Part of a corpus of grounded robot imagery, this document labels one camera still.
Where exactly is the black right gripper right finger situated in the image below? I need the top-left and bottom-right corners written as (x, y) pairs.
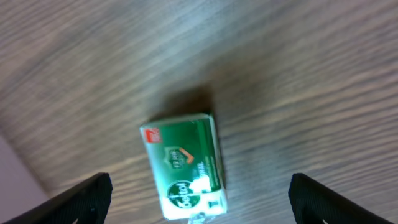
top-left (288, 173), bottom-right (392, 224)

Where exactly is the green soap bar packet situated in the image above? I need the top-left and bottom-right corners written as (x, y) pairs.
top-left (140, 113), bottom-right (228, 220)

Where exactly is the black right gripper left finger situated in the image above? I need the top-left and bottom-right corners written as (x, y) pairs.
top-left (5, 172), bottom-right (113, 224)

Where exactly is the white cardboard box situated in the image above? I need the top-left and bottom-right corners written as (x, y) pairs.
top-left (0, 138), bottom-right (49, 223)

